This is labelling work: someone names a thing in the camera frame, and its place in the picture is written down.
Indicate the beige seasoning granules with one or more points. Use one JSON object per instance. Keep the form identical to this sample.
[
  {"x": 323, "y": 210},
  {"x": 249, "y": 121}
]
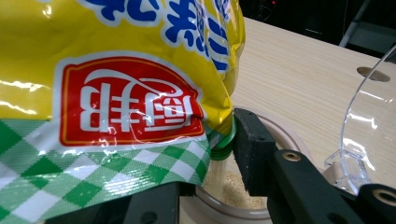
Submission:
[{"x": 236, "y": 193}]

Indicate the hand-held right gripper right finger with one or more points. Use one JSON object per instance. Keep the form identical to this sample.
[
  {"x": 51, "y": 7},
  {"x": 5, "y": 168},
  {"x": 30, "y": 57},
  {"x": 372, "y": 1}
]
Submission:
[{"x": 255, "y": 149}]

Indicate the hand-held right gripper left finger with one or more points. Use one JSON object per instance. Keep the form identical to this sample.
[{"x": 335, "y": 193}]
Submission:
[{"x": 152, "y": 205}]

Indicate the white table leg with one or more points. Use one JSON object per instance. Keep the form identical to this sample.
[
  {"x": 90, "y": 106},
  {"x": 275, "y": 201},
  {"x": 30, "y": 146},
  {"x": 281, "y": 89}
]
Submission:
[{"x": 355, "y": 23}]

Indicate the round table grommet hole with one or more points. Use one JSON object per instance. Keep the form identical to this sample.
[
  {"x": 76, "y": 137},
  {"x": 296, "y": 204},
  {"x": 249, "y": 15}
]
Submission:
[{"x": 373, "y": 74}]

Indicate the yellow seasoning pouch green cap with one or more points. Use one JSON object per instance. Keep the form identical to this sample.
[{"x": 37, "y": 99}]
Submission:
[{"x": 109, "y": 93}]

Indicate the glass jar with beige lid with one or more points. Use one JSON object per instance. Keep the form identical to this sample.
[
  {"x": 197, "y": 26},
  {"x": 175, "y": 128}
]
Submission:
[{"x": 367, "y": 124}]

